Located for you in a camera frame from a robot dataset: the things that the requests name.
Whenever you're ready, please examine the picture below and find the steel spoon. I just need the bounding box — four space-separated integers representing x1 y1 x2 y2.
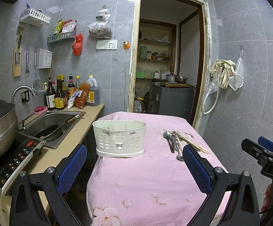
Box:
173 134 184 161
163 131 175 153

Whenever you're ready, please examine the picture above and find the wooden chopstick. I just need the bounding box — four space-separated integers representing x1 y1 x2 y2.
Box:
173 131 210 155

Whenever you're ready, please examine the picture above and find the white plastic utensil holder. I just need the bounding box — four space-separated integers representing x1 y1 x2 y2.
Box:
93 120 147 158

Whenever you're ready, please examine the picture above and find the person right hand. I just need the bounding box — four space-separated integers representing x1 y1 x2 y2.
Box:
261 184 273 213

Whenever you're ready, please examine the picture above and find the black pan in sink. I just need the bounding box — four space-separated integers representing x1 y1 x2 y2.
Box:
34 112 85 142

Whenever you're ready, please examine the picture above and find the pink floral tablecloth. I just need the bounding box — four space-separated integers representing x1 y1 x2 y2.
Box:
86 112 221 225

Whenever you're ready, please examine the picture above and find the steel sink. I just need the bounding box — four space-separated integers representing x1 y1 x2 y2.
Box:
20 110 86 149

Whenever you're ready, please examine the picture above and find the white mesh bag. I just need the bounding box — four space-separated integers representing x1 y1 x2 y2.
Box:
228 48 244 91

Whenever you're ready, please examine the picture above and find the grey cabinet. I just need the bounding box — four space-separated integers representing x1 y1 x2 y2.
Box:
147 82 195 121

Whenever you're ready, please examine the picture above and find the orange sauce packet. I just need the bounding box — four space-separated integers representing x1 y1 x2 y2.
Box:
74 83 91 109

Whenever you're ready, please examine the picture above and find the large oil jug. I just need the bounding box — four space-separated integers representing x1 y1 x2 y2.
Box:
86 75 100 106

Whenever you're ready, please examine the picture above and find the dark soy sauce bottle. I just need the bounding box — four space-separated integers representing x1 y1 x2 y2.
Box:
46 77 56 110

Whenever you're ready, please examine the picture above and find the chrome faucet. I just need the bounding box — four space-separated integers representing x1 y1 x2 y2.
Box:
11 85 35 105

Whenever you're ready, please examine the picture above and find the steel bowl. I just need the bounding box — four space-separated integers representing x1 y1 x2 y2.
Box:
175 76 188 84

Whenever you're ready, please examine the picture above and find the green box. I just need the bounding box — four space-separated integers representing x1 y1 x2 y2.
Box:
136 71 145 79

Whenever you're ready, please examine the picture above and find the red plastic bag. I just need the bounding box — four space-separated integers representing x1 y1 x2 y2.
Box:
72 33 84 56

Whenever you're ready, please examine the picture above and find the wooden cutting board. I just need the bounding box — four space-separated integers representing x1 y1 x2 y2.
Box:
12 35 22 78

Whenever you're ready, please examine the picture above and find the orange plug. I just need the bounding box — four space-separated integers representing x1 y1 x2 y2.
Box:
123 41 130 50

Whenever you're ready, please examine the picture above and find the clear bag of dried goods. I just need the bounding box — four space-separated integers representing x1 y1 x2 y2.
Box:
88 5 112 39

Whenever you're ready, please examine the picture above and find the white hose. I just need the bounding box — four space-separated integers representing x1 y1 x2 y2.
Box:
201 69 222 115

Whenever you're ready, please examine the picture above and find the white wall box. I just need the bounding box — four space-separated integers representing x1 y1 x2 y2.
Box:
38 48 53 69

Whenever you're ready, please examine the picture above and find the white wall outlet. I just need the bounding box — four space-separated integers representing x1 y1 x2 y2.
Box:
96 40 118 50

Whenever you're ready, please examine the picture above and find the grey wall shelf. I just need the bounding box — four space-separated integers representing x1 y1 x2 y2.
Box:
47 31 76 44

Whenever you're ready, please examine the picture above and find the white wall basket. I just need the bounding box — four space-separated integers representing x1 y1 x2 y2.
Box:
20 8 51 27

